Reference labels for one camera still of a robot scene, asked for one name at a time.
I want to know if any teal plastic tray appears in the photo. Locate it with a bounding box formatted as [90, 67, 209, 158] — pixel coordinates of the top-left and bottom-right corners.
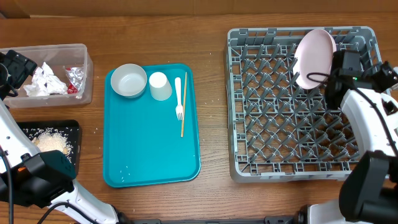
[103, 63, 201, 188]

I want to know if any grey bowl with rice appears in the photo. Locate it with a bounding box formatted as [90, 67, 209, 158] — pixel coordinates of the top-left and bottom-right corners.
[111, 63, 147, 98]

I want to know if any grey dishwasher rack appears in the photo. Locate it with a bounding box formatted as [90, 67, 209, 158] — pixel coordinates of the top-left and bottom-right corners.
[226, 26, 384, 182]

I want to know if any wooden chopstick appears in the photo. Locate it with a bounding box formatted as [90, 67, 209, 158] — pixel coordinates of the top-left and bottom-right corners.
[180, 72, 187, 138]

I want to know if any food waste pile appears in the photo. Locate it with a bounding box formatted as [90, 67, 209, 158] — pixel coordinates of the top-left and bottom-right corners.
[22, 128, 73, 162]

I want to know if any white round plate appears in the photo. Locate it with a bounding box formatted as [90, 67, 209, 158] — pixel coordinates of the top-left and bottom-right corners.
[293, 29, 336, 90]

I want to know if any clear plastic bin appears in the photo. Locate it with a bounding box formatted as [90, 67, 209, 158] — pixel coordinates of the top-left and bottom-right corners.
[4, 44, 94, 108]

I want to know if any red sauce packet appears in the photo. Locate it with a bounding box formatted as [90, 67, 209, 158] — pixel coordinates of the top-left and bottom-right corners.
[67, 83, 78, 94]

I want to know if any aluminium foil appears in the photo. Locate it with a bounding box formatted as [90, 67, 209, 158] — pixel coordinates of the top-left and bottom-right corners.
[65, 67, 84, 91]

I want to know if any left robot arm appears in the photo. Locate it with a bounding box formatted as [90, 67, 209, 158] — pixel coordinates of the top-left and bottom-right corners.
[1, 103, 130, 223]

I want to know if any white paper cup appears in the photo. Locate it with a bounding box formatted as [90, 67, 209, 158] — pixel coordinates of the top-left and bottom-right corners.
[149, 72, 172, 101]

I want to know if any white napkin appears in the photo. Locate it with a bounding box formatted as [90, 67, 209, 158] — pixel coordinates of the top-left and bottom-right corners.
[23, 84, 41, 97]
[32, 62, 68, 96]

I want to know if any black plastic bin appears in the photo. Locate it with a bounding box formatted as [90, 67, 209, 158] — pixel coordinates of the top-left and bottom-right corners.
[18, 119, 82, 174]

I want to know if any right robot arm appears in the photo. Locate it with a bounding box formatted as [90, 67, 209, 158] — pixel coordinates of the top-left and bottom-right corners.
[292, 50, 397, 223]

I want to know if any white plastic fork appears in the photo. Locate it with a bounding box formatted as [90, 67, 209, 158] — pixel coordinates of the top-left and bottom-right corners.
[175, 77, 183, 121]

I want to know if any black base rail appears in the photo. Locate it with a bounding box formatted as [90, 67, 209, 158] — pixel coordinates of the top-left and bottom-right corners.
[130, 216, 295, 224]

